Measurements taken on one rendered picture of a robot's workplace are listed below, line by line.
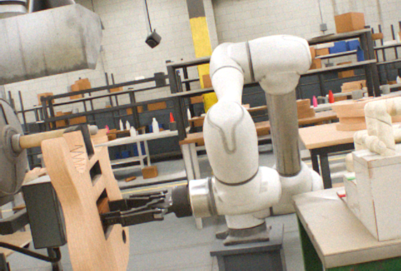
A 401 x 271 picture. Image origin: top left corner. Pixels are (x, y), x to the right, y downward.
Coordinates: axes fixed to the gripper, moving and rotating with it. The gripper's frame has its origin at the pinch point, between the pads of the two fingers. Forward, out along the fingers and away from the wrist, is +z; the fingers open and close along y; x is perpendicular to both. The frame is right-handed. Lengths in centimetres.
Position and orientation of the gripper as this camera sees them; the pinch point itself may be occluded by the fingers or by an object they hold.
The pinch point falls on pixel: (107, 212)
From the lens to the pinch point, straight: 119.2
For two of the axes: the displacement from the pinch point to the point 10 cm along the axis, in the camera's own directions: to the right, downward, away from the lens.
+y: 0.4, -2.2, 9.7
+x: -1.8, -9.6, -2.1
